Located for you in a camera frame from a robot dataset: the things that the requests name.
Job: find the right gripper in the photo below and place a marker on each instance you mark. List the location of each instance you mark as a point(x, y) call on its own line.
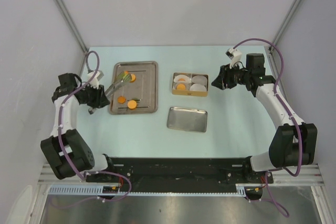
point(224, 77)

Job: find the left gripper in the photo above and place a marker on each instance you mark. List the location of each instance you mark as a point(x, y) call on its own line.
point(101, 100)

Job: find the steel tongs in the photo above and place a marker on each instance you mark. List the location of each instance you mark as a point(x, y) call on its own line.
point(117, 84)

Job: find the green cookie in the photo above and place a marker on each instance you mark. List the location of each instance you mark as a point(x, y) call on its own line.
point(127, 78)

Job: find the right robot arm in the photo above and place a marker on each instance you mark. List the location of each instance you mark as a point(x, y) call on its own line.
point(294, 143)

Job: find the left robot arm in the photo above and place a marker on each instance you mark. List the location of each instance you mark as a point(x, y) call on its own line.
point(65, 150)

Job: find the white paper cup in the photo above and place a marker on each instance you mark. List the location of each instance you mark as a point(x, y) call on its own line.
point(186, 84)
point(198, 79)
point(198, 88)
point(187, 78)

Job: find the gold cookie tin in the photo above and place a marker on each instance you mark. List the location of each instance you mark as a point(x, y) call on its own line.
point(189, 93)

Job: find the steel baking tray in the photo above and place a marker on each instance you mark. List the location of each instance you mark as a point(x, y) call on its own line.
point(144, 89)

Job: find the steel tin lid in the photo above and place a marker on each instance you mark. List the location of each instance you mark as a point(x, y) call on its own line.
point(189, 120)

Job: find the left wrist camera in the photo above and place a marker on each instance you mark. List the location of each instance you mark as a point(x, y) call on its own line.
point(95, 78)

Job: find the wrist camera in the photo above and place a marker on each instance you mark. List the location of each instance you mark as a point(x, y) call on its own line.
point(234, 55)
point(95, 78)

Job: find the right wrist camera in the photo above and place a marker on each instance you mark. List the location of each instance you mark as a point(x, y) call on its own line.
point(234, 55)

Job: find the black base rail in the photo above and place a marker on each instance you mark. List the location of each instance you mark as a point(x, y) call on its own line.
point(180, 174)

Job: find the white cable duct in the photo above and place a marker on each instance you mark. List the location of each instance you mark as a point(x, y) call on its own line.
point(108, 190)

